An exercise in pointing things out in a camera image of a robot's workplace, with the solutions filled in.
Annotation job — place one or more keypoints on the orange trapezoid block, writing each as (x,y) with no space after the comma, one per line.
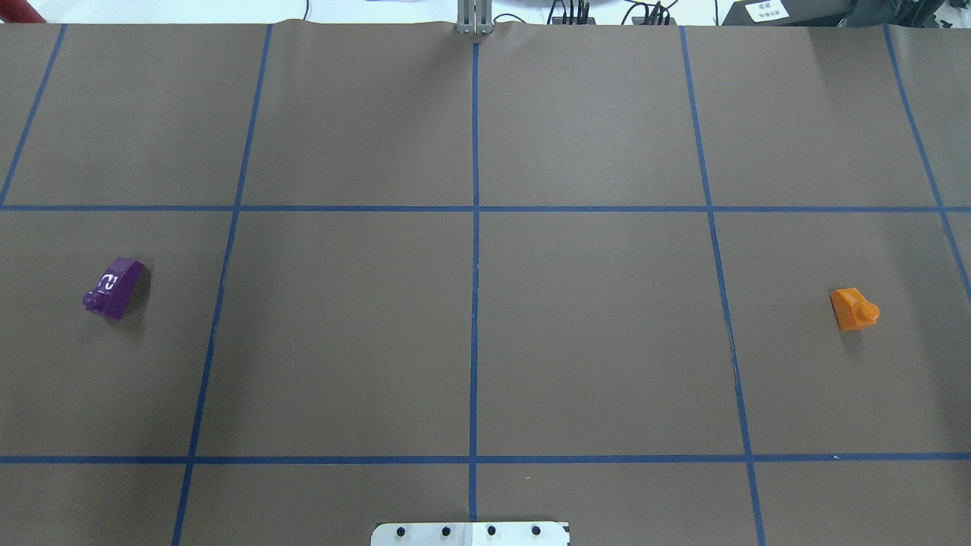
(853,312)

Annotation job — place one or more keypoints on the purple trapezoid block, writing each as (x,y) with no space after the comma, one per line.
(115,289)

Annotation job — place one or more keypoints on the black plug cluster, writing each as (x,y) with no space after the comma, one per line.
(570,13)

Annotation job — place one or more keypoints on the white metal mounting plate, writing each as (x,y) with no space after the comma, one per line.
(472,533)

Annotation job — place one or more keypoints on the black box with label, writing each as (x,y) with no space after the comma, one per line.
(849,14)

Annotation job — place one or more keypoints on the red object at corner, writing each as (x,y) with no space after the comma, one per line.
(19,12)

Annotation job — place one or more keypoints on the grey aluminium post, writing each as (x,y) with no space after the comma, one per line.
(474,17)

